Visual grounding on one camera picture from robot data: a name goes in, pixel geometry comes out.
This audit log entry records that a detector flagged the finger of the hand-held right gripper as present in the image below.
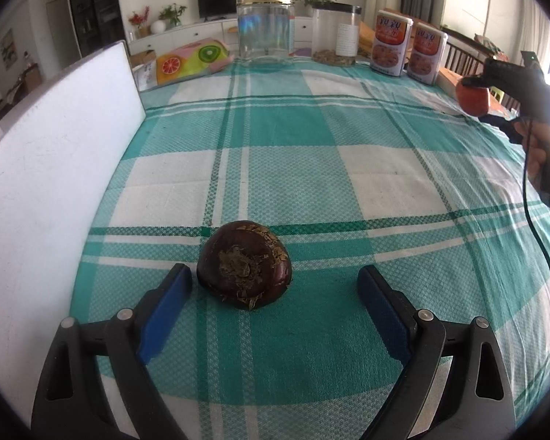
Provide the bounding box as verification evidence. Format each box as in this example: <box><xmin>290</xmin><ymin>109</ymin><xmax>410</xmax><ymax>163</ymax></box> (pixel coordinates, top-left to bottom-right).
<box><xmin>460</xmin><ymin>75</ymin><xmax>495</xmax><ymax>89</ymax></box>

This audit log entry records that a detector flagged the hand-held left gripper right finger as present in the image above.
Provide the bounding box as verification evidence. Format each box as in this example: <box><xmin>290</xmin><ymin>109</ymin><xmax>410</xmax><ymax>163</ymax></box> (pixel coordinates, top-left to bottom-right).
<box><xmin>357</xmin><ymin>266</ymin><xmax>516</xmax><ymax>440</ymax></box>

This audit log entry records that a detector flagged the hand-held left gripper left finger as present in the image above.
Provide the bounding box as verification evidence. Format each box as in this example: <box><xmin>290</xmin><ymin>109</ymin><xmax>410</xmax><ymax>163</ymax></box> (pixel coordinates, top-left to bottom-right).
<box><xmin>31</xmin><ymin>263</ymin><xmax>194</xmax><ymax>440</ymax></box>

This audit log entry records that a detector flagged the red persimmon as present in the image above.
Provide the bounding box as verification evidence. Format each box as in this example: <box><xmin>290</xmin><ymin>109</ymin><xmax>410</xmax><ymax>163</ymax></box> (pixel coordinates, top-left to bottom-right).
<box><xmin>456</xmin><ymin>78</ymin><xmax>491</xmax><ymax>118</ymax></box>

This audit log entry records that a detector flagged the large dark water chestnut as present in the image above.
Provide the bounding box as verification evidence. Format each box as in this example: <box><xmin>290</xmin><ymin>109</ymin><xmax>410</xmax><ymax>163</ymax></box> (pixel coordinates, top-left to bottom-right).
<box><xmin>197</xmin><ymin>221</ymin><xmax>294</xmax><ymax>311</ymax></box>

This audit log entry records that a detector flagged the person's right hand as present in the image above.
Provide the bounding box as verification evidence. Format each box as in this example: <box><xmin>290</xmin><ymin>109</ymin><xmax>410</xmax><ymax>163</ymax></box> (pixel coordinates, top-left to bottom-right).
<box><xmin>514</xmin><ymin>120</ymin><xmax>550</xmax><ymax>223</ymax></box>

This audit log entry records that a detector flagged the orange flat box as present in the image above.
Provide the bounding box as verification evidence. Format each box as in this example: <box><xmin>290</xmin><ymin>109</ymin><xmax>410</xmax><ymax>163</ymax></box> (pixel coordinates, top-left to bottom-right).
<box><xmin>437</xmin><ymin>68</ymin><xmax>465</xmax><ymax>98</ymax></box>

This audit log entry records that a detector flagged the wooden chair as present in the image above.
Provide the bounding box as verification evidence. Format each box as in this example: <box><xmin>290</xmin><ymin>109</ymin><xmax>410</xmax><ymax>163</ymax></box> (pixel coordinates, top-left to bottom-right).
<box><xmin>444</xmin><ymin>39</ymin><xmax>487</xmax><ymax>75</ymax></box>

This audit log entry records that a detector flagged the red label tin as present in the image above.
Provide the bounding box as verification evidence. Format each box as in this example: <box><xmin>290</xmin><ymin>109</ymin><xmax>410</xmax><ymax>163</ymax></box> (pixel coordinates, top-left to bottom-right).
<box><xmin>370</xmin><ymin>9</ymin><xmax>414</xmax><ymax>77</ymax></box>
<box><xmin>407</xmin><ymin>21</ymin><xmax>449</xmax><ymax>86</ymax></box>

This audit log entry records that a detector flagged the white curtain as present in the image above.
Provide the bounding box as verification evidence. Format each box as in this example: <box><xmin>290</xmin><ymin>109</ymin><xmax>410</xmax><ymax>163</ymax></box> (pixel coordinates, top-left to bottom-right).
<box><xmin>518</xmin><ymin>0</ymin><xmax>550</xmax><ymax>56</ymax></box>

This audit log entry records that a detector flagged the clear jar with black lid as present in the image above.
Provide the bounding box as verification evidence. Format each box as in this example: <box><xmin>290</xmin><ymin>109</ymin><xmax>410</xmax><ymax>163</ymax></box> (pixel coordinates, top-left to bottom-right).
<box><xmin>312</xmin><ymin>4</ymin><xmax>362</xmax><ymax>66</ymax></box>

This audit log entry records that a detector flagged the teal checkered tablecloth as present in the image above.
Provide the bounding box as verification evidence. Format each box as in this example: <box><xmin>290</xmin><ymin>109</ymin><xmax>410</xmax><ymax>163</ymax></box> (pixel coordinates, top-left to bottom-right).
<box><xmin>73</xmin><ymin>57</ymin><xmax>550</xmax><ymax>440</ymax></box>

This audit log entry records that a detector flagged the white board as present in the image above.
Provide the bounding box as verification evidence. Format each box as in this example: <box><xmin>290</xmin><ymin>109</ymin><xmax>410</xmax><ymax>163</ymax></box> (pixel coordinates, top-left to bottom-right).
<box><xmin>0</xmin><ymin>40</ymin><xmax>147</xmax><ymax>423</ymax></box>

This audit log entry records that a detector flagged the glass jar with gold lid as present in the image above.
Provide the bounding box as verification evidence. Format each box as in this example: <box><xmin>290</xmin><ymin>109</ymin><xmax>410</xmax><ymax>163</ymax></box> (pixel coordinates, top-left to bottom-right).
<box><xmin>236</xmin><ymin>0</ymin><xmax>297</xmax><ymax>64</ymax></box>

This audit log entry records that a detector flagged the cardboard box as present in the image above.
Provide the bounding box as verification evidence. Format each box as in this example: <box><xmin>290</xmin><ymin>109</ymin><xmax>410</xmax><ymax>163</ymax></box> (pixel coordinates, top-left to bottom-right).
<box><xmin>132</xmin><ymin>50</ymin><xmax>158</xmax><ymax>92</ymax></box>

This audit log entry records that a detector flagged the fruit-pattern colourful box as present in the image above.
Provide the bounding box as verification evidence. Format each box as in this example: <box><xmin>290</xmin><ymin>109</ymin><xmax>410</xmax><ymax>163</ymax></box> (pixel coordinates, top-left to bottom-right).
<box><xmin>156</xmin><ymin>40</ymin><xmax>232</xmax><ymax>86</ymax></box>

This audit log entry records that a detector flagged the white television cabinet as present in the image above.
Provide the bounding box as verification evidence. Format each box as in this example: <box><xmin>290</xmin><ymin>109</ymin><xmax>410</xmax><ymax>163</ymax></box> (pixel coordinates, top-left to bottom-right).
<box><xmin>129</xmin><ymin>16</ymin><xmax>315</xmax><ymax>56</ymax></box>

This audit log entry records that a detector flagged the red flower bouquet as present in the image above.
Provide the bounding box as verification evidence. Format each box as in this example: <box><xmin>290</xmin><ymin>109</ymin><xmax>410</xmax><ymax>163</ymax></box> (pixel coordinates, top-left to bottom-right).
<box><xmin>128</xmin><ymin>7</ymin><xmax>150</xmax><ymax>38</ymax></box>

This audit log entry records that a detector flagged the small potted plant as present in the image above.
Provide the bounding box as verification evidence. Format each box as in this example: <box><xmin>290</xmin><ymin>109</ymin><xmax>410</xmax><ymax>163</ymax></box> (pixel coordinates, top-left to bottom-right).
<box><xmin>159</xmin><ymin>4</ymin><xmax>188</xmax><ymax>27</ymax></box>

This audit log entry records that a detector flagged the dark display cabinet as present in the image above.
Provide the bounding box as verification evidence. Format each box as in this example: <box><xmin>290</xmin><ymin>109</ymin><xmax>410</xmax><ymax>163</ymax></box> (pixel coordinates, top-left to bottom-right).
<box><xmin>66</xmin><ymin>0</ymin><xmax>122</xmax><ymax>56</ymax></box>

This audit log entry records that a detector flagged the black cable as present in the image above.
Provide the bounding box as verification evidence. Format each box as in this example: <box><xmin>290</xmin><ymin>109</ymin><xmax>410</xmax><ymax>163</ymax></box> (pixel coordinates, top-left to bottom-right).
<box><xmin>522</xmin><ymin>119</ymin><xmax>550</xmax><ymax>359</ymax></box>

